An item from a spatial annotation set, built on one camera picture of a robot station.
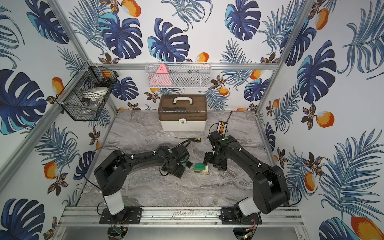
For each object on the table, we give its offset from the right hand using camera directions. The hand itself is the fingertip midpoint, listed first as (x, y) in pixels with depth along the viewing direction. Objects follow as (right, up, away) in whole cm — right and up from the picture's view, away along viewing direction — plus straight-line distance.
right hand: (210, 165), depth 83 cm
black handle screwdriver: (-8, +12, +22) cm, 27 cm away
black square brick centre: (-12, -1, +7) cm, 14 cm away
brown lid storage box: (-17, +31, +12) cm, 37 cm away
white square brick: (-2, -4, +4) cm, 6 cm away
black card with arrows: (+11, +21, +26) cm, 35 cm away
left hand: (-19, -4, +4) cm, 20 cm away
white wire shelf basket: (-19, +54, +10) cm, 58 cm away
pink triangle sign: (-29, +51, +7) cm, 59 cm away
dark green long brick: (-6, -3, +9) cm, 11 cm away
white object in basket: (-61, +40, -3) cm, 73 cm away
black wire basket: (-69, +38, -1) cm, 79 cm away
